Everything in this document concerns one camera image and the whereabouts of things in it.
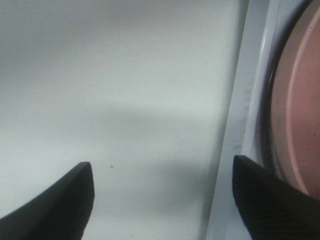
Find white microwave oven body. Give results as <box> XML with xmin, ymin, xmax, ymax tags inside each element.
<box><xmin>205</xmin><ymin>0</ymin><xmax>307</xmax><ymax>240</ymax></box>

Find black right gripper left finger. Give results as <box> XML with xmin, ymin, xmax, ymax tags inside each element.
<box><xmin>0</xmin><ymin>162</ymin><xmax>95</xmax><ymax>240</ymax></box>

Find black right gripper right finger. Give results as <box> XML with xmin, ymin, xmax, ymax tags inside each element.
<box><xmin>232</xmin><ymin>155</ymin><xmax>320</xmax><ymax>240</ymax></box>

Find pink round plate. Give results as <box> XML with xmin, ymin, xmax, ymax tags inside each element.
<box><xmin>271</xmin><ymin>0</ymin><xmax>320</xmax><ymax>199</ymax></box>

